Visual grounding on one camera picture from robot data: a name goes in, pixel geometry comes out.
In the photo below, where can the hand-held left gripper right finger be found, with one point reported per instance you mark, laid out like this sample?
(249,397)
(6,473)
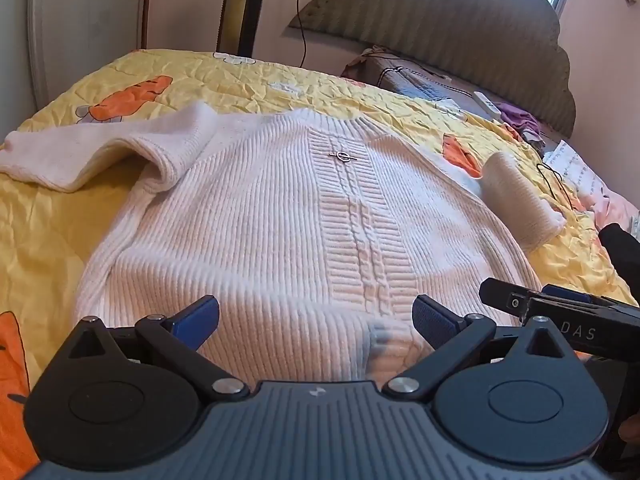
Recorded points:
(431,321)

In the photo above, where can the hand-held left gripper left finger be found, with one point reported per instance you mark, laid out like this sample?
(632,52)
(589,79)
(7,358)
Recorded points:
(197,316)

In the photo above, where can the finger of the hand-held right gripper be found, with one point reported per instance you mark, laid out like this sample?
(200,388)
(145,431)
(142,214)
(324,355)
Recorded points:
(565,293)
(502,297)

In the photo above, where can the white knit sweater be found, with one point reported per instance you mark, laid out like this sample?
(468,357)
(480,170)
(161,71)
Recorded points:
(250,220)

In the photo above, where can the person's right forearm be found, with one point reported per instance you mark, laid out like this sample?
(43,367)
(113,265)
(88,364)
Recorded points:
(622,255)

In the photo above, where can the person's right hand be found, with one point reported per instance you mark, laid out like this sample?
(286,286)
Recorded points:
(630,427)

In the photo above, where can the pink cloth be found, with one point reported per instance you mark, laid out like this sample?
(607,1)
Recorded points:
(612,210)

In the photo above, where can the yellow carrot print quilt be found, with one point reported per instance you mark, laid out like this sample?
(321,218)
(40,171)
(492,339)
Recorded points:
(50,220)

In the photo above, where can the purple cloth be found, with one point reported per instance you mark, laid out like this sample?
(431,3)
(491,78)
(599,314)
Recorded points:
(517,117)

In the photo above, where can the white remote control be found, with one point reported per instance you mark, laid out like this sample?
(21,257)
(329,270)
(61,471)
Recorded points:
(486,103)

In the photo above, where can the grey padded headboard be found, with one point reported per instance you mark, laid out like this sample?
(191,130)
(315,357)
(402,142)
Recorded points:
(450,20)

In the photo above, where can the gold tower air conditioner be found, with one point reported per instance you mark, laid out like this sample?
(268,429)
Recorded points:
(245,5)

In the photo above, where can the white wardrobe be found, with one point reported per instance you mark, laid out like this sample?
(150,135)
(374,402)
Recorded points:
(75,20)

